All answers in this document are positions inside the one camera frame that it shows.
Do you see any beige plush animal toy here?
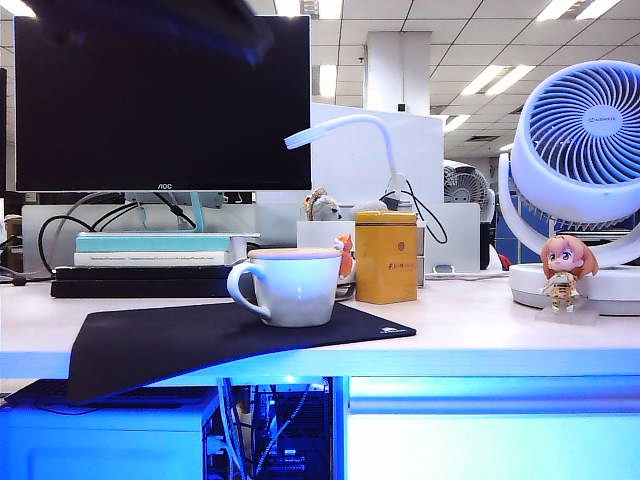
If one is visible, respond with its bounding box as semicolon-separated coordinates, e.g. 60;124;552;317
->
303;187;345;222

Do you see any white book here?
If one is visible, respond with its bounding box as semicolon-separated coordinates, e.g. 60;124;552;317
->
73;251;238;267

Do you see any white flexible desk lamp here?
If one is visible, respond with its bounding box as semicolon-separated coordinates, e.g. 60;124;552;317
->
283;113;411;211

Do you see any light teal monitor stand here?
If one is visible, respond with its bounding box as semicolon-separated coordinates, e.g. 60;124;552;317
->
75;191;261;239

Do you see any black lamp cable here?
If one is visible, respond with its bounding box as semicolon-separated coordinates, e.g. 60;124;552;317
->
404;179;448;245

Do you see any white desk fan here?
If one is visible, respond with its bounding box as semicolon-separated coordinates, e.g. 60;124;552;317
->
498;59;640;317

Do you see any white ceramic mug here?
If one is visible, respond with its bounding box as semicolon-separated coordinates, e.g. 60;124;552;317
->
226;248;344;329

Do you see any small orange fox figurine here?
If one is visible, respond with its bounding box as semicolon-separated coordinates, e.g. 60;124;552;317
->
332;232;357;280

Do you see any white computer cable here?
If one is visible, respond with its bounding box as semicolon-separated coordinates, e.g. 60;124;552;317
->
217;377;253;480

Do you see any grey mini drawer organizer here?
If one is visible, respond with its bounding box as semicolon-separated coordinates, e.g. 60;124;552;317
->
415;222;428;289

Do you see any orange-haired anime girl figurine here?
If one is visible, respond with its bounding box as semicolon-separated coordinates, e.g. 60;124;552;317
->
534;234;601;326

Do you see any open black computer chassis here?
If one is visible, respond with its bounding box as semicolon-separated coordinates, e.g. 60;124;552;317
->
248;379;334;480

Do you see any silver flat panel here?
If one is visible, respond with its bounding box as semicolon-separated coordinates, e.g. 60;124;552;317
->
424;202;482;275

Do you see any yellow tea tin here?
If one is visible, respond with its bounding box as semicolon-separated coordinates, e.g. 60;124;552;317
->
354;209;419;305

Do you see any white computer case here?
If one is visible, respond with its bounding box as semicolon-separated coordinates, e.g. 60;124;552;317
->
0;399;219;480

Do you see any white office partition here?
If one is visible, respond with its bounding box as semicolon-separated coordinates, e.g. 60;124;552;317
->
310;102;445;206

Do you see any black AOC computer monitor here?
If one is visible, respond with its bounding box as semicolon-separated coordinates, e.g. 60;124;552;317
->
14;14;312;193

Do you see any white background fan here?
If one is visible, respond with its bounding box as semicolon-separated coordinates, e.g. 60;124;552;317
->
443;159;496;221

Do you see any stack of books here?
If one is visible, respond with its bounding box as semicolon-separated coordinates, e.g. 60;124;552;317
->
21;202;298;274

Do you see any grey soft toy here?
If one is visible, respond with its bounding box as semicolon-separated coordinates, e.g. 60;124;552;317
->
351;198;390;214

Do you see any black looped monitor cable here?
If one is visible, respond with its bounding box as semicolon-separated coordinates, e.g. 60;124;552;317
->
37;214;103;275

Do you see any black Corsair mouse pad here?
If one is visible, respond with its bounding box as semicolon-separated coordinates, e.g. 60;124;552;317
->
65;301;418;404

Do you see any black flat case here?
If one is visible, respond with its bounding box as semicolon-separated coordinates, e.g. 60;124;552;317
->
49;279;238;300
53;265;238;282

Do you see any teal book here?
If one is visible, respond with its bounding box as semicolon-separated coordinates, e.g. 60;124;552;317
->
74;234;233;254

